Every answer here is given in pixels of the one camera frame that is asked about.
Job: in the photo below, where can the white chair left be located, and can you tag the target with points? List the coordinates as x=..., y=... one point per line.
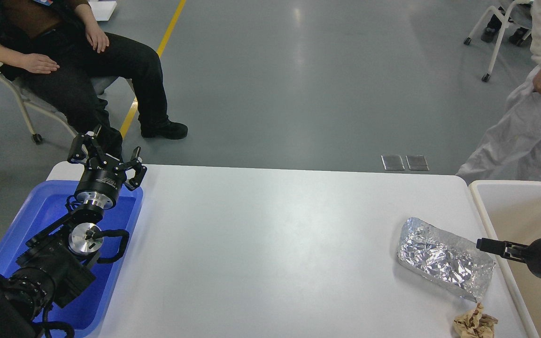
x=25, y=99

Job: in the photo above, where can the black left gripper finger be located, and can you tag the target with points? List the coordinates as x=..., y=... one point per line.
x=86, y=150
x=133, y=171

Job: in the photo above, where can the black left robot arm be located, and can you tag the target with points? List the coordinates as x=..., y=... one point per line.
x=57, y=266

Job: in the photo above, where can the metal floor plate left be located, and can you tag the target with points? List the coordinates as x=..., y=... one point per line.
x=392, y=162

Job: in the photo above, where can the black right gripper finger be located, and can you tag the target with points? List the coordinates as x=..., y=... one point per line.
x=503, y=248

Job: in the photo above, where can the crumpled brown paper ball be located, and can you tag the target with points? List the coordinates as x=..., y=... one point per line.
x=475, y=324

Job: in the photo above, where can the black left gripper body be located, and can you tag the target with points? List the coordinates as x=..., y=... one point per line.
x=99, y=187

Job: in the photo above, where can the beige plastic bin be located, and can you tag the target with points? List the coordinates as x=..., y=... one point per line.
x=511, y=210

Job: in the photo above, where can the seated person in black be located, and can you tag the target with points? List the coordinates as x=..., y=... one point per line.
x=56, y=47

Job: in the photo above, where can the metal floor plate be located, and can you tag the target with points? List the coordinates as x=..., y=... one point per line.
x=417, y=163
x=392, y=162

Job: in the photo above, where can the metal floor plate right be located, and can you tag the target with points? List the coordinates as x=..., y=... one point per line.
x=417, y=163

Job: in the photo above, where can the person in white trousers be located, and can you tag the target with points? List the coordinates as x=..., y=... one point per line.
x=517, y=136

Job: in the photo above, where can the blue plastic tray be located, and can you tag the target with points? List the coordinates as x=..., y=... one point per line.
x=47, y=203

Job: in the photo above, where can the aluminium foil bag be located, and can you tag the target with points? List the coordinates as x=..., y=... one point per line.
x=445, y=259

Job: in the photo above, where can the white box on floor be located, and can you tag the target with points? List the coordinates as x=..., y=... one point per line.
x=103, y=9

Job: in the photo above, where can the white rolling chair right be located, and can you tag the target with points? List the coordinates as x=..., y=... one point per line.
x=509, y=12

